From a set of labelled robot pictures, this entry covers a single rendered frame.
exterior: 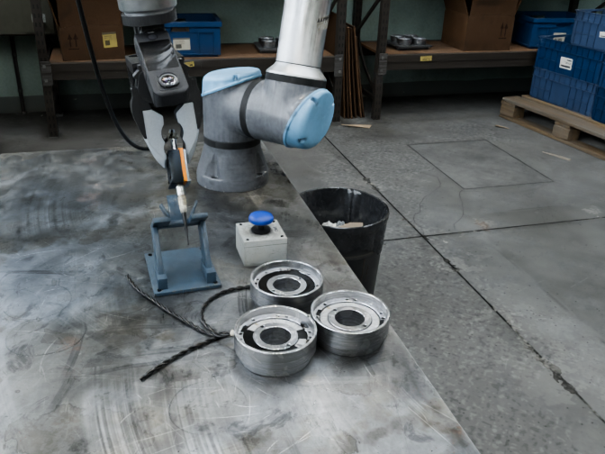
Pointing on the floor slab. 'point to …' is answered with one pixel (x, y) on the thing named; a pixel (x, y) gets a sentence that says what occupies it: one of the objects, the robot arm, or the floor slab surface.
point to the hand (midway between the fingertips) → (176, 158)
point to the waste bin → (355, 204)
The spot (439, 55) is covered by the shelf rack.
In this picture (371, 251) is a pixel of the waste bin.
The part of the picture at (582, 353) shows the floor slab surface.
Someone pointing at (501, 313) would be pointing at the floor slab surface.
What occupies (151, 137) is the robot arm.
